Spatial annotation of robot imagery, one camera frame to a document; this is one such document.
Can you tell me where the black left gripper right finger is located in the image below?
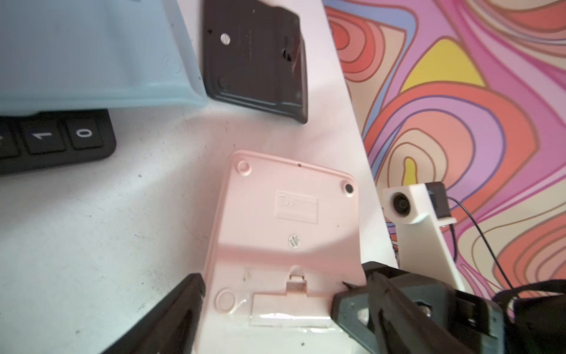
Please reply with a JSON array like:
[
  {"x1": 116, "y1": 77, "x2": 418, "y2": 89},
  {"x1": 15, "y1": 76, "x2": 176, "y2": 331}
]
[{"x1": 367, "y1": 274, "x2": 469, "y2": 353}]

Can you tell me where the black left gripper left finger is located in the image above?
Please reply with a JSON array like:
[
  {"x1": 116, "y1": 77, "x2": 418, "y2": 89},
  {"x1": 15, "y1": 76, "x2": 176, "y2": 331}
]
[{"x1": 104, "y1": 273, "x2": 206, "y2": 353}]

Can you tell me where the black calculator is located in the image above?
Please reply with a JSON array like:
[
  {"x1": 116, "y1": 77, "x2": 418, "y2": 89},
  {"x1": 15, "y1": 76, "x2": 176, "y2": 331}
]
[
  {"x1": 1, "y1": 109, "x2": 116, "y2": 176},
  {"x1": 202, "y1": 1, "x2": 308, "y2": 124}
]

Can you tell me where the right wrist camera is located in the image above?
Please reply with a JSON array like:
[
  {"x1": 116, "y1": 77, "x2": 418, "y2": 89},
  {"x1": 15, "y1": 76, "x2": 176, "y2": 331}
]
[{"x1": 381, "y1": 181, "x2": 465, "y2": 291}]

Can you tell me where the light blue calculator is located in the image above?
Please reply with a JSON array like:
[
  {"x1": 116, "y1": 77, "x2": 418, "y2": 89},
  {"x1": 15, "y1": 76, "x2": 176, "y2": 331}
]
[{"x1": 1, "y1": 1, "x2": 207, "y2": 117}]

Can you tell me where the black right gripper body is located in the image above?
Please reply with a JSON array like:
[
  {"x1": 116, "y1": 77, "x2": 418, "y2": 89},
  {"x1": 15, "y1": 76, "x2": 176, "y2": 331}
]
[{"x1": 363, "y1": 262, "x2": 504, "y2": 353}]

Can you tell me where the pink calculator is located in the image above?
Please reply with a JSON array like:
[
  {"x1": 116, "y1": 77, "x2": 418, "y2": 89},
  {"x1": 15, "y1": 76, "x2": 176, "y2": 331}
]
[{"x1": 192, "y1": 150, "x2": 366, "y2": 353}]

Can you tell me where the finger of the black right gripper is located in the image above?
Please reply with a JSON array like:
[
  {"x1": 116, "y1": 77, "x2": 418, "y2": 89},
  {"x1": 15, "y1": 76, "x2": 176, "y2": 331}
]
[{"x1": 330, "y1": 286, "x2": 380, "y2": 353}]

